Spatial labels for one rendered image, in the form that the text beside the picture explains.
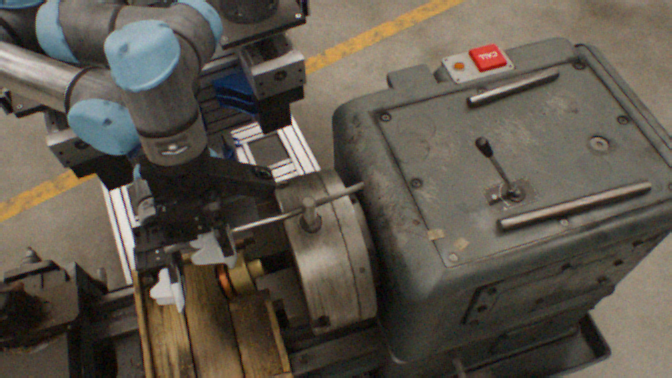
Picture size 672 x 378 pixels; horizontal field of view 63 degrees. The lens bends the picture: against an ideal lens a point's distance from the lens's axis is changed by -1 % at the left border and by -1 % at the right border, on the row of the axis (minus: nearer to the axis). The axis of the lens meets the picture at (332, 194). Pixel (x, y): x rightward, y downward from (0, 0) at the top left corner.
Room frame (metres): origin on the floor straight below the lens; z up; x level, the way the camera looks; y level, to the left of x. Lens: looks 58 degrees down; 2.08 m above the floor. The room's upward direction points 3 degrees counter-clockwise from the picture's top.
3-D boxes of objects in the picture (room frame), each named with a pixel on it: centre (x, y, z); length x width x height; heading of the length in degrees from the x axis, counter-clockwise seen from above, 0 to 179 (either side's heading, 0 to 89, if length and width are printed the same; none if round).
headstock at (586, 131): (0.62, -0.34, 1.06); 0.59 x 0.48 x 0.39; 105
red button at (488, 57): (0.83, -0.34, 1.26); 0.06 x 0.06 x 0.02; 15
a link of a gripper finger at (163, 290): (0.43, 0.33, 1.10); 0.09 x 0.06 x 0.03; 15
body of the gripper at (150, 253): (0.53, 0.36, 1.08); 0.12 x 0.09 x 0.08; 15
